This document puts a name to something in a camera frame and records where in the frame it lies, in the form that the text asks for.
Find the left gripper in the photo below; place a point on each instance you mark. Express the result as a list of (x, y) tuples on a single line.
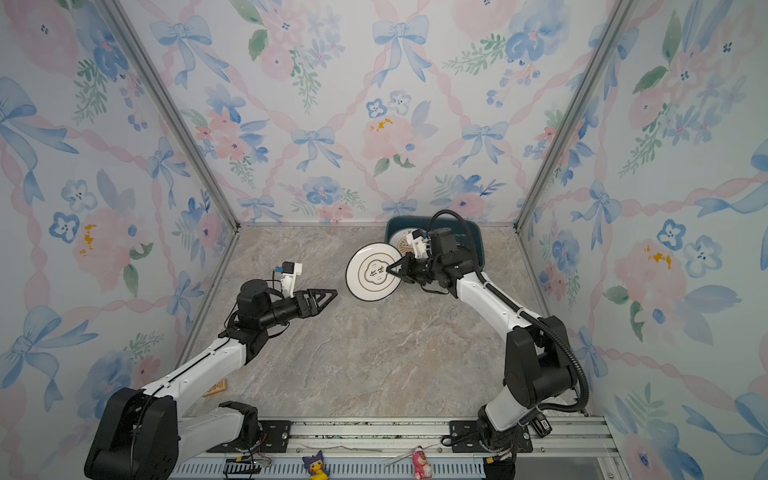
[(309, 307)]

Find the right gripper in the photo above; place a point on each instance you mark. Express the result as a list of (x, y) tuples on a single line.
[(407, 263)]

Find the orange sunburst plate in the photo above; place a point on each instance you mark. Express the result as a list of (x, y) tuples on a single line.
[(402, 240)]

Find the white plate clover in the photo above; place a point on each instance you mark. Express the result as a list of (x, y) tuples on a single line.
[(366, 275)]

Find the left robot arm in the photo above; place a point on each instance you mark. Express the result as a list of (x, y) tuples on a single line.
[(144, 433)]

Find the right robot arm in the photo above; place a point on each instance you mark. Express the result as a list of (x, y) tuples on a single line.
[(541, 371)]

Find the teal plastic bin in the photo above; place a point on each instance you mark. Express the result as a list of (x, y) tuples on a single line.
[(422, 222)]

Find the small wooden block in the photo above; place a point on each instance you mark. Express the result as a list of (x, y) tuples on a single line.
[(220, 387)]

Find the purple yellow toy figure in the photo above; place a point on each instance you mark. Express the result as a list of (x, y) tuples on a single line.
[(315, 466)]

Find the pink toy figure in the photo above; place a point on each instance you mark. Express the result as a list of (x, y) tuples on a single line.
[(422, 469)]

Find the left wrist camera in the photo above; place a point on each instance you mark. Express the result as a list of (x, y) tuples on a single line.
[(288, 272)]

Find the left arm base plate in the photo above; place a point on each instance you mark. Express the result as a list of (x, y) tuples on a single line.
[(274, 436)]

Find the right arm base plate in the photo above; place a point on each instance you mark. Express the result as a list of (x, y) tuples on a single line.
[(464, 437)]

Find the aluminium front rail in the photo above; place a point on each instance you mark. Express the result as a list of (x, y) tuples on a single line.
[(381, 448)]

